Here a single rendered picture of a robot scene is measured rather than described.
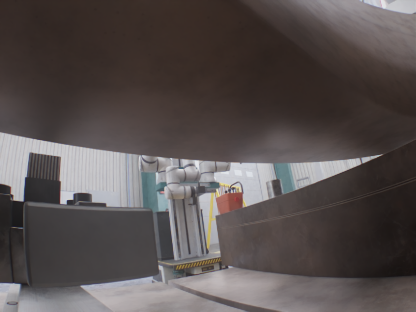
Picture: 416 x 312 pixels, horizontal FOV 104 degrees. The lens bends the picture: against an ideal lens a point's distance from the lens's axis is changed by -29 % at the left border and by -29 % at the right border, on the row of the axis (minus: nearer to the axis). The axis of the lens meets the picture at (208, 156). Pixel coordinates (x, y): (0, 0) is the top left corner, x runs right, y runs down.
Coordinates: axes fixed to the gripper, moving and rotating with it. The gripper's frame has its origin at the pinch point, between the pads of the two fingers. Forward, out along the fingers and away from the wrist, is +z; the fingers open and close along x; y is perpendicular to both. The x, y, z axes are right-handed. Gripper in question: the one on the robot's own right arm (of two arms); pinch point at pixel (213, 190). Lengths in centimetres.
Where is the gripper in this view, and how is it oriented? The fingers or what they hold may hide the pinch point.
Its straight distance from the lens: 160.2
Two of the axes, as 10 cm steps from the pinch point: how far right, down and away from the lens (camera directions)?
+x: -3.6, 3.5, 8.7
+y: -1.3, -9.4, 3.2
